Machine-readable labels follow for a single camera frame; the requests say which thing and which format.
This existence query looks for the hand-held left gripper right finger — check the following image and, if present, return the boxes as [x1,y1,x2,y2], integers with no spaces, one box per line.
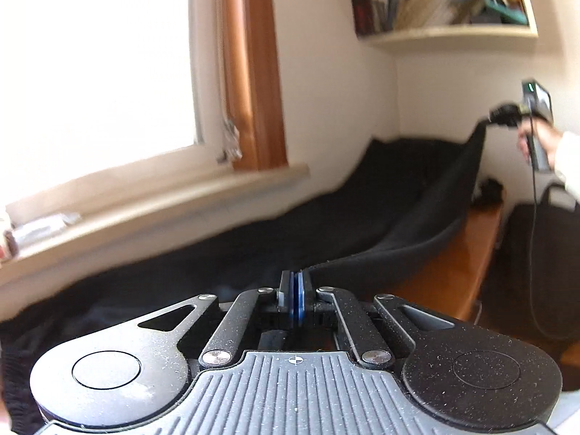
[298,271,456,369]

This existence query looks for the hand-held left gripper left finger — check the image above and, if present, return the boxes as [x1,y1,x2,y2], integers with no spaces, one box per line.
[138,271,298,369]

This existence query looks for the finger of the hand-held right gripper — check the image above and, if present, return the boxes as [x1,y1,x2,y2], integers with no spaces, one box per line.
[487,103,526,130]

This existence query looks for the black knit pants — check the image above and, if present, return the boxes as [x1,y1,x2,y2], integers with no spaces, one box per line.
[0,118,494,435]

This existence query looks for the person's right hand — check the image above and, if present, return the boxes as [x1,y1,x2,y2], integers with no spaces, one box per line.
[517,120,563,164]

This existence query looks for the beige window sill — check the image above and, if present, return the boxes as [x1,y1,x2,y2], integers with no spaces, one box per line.
[0,163,311,300]

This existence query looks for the wooden window trim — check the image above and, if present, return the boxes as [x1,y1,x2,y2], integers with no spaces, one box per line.
[222,0,288,170]

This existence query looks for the clear plastic bag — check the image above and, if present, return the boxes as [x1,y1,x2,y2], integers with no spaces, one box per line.
[13,212,82,245]

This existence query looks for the glass jar with fruit label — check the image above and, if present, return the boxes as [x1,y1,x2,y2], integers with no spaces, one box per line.
[0,213,19,264]

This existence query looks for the cream wall bookshelf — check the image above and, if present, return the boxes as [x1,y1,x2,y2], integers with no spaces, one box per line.
[344,0,540,53]

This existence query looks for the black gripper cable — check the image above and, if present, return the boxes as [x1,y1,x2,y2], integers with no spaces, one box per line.
[528,170,576,340]

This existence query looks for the blind cord with clear pull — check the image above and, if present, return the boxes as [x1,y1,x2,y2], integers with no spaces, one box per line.
[216,118,241,164]

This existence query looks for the white window frame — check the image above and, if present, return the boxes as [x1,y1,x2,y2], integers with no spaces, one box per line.
[0,0,236,236]

